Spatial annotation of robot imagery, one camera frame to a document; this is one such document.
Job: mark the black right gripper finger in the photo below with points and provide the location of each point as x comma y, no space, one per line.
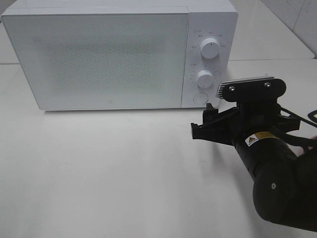
215,132
211,114

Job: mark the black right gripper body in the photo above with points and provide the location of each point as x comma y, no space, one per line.
262,123

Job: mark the round white door button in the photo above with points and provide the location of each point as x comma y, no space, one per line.
200,98

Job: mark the white microwave door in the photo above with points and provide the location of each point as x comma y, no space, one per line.
88,62

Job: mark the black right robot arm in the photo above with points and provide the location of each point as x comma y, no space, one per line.
283,167

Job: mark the lower white round knob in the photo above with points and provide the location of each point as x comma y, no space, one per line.
204,78

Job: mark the white round knob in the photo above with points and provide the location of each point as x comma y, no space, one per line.
204,78
209,47

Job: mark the upper white round knob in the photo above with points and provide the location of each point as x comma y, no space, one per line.
209,47

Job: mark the white microwave oven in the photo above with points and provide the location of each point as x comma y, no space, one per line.
205,18

